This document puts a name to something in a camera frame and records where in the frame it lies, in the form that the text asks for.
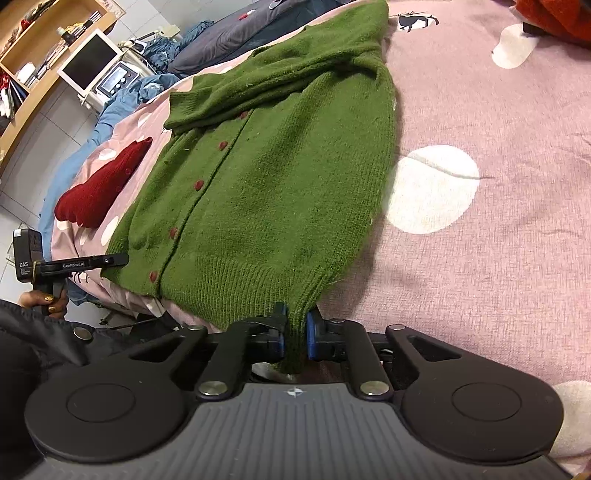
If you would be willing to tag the wooden bookshelf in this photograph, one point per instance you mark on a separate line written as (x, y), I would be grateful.
(41, 98)

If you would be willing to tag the red white small case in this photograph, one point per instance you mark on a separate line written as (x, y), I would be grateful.
(244, 15)

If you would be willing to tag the white monitor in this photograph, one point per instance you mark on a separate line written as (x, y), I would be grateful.
(90, 62)

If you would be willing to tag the cream fluffy cloth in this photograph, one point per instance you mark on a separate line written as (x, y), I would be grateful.
(575, 415)

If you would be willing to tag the blue cloth heap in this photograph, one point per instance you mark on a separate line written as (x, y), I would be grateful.
(161, 46)

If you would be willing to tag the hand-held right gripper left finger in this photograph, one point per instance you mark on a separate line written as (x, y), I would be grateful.
(278, 344)

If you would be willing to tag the blue quilt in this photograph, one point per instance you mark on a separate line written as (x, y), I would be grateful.
(115, 106)

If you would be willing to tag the green knit cardigan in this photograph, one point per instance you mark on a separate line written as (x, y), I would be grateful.
(277, 184)

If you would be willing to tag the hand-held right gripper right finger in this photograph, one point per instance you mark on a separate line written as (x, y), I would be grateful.
(311, 341)

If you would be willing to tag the pink deer printed blanket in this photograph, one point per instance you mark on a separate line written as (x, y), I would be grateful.
(508, 254)

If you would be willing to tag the person's left hand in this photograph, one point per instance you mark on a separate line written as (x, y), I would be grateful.
(32, 300)

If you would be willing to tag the red knit garment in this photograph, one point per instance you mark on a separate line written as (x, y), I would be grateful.
(97, 189)

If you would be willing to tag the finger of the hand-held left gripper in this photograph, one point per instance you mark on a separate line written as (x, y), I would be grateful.
(115, 261)

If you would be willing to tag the grey covered massage bed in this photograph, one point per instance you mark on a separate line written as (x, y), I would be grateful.
(217, 41)

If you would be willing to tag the orange garment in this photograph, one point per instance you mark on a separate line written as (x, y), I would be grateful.
(563, 18)

